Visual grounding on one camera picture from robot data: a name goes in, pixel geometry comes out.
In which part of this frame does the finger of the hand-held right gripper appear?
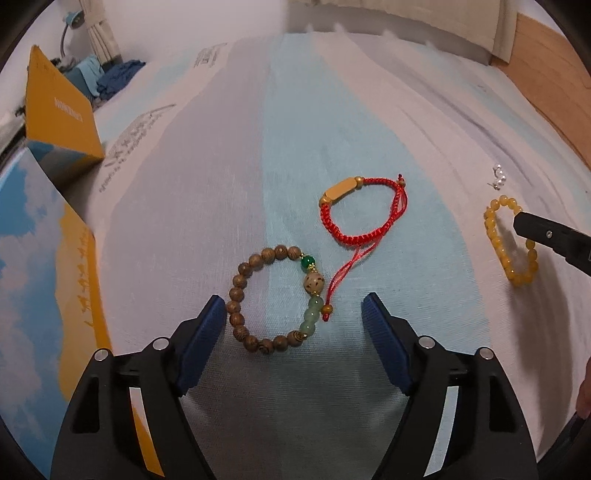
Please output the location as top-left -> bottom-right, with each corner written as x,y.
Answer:
512,211 -> 591,278

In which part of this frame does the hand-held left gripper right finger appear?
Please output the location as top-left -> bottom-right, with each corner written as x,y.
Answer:
361,292 -> 540,480

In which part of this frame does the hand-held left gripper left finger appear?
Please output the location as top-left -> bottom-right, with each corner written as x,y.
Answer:
50,295 -> 227,480

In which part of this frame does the yellow bead bracelet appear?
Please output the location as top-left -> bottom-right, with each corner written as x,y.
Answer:
483,195 -> 541,288

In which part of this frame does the wooden bead bracelet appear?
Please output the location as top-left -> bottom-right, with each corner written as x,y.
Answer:
225,246 -> 325,356

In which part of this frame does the red cord bracelet gold bar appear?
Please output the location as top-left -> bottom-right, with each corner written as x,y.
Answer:
318,174 -> 411,324

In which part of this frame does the sky print cardboard box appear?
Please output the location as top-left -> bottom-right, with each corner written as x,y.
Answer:
0,148 -> 164,480

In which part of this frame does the wooden headboard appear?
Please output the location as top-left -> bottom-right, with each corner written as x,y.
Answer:
489,11 -> 591,158

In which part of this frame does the striped bed sheet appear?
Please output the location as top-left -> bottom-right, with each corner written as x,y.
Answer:
92,30 -> 591,480

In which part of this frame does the wide beige curtain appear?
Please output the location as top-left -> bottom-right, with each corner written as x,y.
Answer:
286,0 -> 518,65

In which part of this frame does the dark blue clothes pile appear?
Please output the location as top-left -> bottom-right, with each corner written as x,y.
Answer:
96,60 -> 147,100

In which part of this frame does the orange cardboard box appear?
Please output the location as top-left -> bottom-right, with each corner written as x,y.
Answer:
24,45 -> 105,175

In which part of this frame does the narrow beige curtain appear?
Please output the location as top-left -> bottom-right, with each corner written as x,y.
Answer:
78,0 -> 123,63

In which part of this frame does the blue desk lamp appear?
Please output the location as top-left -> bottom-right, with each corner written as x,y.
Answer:
59,11 -> 84,58

